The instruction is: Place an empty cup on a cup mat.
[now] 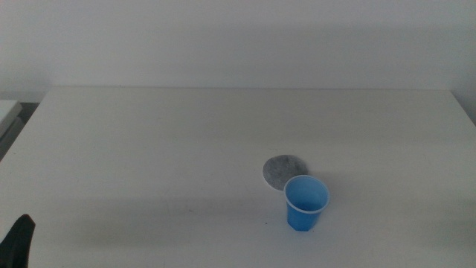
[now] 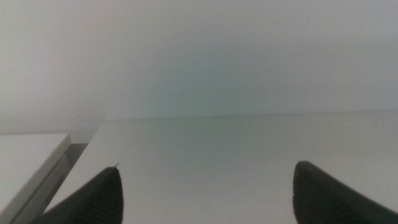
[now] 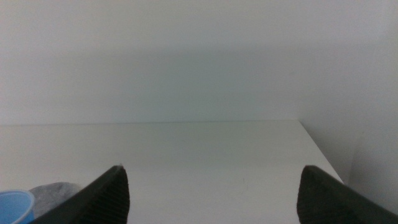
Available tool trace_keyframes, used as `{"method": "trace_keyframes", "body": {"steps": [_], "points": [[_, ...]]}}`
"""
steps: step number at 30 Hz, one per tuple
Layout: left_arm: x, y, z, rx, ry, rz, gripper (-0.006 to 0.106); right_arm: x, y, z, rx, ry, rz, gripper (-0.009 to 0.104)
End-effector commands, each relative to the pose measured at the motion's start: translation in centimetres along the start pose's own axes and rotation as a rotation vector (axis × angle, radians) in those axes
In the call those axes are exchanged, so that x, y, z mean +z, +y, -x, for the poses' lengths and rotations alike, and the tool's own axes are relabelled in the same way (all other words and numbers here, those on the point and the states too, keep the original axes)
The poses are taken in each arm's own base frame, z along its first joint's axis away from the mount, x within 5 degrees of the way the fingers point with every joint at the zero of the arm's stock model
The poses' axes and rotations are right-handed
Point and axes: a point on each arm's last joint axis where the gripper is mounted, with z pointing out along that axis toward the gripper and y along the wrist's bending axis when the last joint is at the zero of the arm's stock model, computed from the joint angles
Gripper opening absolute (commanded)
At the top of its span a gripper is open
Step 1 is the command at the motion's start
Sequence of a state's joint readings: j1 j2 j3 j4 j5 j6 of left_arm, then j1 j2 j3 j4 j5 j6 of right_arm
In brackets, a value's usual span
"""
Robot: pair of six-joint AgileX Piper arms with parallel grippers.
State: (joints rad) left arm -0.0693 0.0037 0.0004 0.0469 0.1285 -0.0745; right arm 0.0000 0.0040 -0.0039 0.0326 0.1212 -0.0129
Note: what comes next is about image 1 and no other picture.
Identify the round grey cup mat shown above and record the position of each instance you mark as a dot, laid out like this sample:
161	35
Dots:
279	169

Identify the white side table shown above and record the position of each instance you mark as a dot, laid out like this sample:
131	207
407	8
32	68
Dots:
6	109

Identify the blue plastic cup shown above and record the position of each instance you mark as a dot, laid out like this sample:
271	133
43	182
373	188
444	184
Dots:
302	219

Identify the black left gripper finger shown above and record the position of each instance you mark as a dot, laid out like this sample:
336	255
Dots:
18	242

